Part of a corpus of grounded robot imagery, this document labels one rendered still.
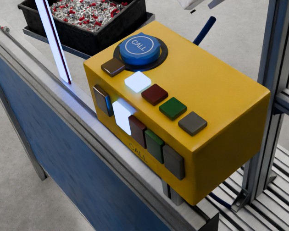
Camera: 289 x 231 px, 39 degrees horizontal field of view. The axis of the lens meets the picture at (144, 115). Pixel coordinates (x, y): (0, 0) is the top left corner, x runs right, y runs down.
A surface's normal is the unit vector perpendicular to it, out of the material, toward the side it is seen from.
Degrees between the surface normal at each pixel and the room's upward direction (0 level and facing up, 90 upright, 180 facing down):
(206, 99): 0
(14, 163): 0
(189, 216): 0
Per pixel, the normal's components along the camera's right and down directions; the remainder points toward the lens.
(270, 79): -0.76, 0.53
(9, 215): -0.10, -0.66
